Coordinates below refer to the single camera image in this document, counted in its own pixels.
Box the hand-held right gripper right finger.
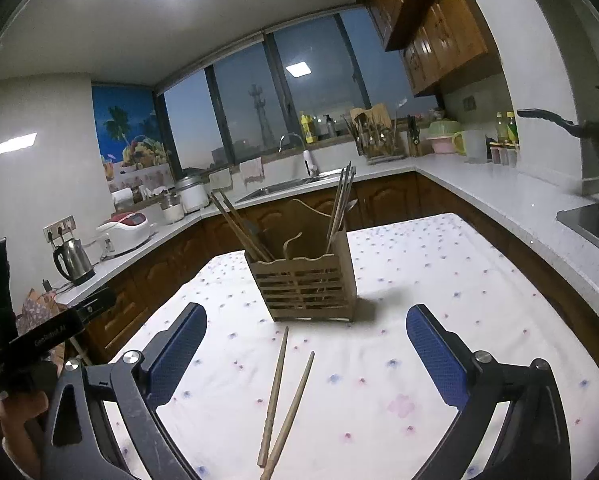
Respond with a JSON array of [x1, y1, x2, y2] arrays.
[[405, 304, 573, 480]]

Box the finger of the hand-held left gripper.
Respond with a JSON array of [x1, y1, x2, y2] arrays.
[[74, 287, 118, 323]]

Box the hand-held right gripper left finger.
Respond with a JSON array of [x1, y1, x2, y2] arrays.
[[40, 302, 208, 480]]

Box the wooden chopstick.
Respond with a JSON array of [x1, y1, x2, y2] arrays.
[[218, 191, 276, 261], [227, 200, 275, 260], [210, 193, 266, 262], [258, 326, 290, 467], [260, 351, 315, 480]]

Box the wooden utensil holder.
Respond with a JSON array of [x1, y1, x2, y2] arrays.
[[244, 199, 359, 322]]

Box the metal chopstick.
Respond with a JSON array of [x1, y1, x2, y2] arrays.
[[331, 162, 353, 241], [335, 166, 356, 238], [326, 172, 343, 246], [328, 169, 346, 243]]

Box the dish rack with utensils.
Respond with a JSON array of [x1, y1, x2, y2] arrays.
[[342, 103, 407, 165]]

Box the person's left hand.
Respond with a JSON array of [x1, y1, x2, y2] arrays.
[[0, 390, 50, 467]]

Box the patterned bag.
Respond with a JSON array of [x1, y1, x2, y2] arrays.
[[17, 287, 60, 331]]

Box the steel electric kettle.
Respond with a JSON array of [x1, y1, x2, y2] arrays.
[[53, 237, 96, 287]]

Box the white and red rice cooker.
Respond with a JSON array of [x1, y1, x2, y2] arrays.
[[96, 211, 159, 258]]

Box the white dotted tablecloth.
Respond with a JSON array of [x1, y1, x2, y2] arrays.
[[102, 212, 599, 480]]

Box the glass jar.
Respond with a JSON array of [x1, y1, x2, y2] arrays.
[[160, 192, 185, 225]]

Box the white lidded pot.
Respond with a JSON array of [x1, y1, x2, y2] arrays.
[[174, 175, 211, 213]]

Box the wooden base cabinets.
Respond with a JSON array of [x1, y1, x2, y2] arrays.
[[67, 170, 599, 411]]

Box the white dish cloth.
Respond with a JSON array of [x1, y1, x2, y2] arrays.
[[208, 167, 233, 191]]

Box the steel kitchen sink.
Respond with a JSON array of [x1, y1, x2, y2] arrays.
[[236, 172, 350, 203]]

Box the pink dish cloth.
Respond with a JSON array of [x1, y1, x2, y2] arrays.
[[240, 157, 266, 185]]

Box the steel gas stove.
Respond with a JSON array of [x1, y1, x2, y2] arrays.
[[557, 180, 599, 263]]

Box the spice jar set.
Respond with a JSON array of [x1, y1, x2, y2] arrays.
[[488, 141, 520, 168]]

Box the knife block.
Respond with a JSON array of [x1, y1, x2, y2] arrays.
[[406, 115, 424, 158]]

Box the pink and green basket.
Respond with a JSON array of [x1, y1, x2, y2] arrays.
[[426, 120, 461, 156]]

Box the chrome faucet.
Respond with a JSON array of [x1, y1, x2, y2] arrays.
[[278, 132, 320, 178]]

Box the yellow detergent bottle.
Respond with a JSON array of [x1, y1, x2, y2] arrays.
[[299, 111, 316, 145]]

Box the black wok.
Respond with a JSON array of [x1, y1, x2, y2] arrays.
[[517, 85, 599, 183]]

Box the kitchen window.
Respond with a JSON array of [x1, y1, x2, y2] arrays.
[[154, 7, 440, 171]]

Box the wall socket strip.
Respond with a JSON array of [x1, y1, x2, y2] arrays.
[[43, 215, 75, 242]]

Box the tropical wall poster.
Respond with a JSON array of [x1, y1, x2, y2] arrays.
[[92, 85, 175, 193]]

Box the white pitcher green handle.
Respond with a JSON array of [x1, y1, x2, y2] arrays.
[[452, 129, 489, 163]]

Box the low wooden wall cabinet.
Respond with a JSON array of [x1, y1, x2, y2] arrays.
[[401, 0, 503, 97]]

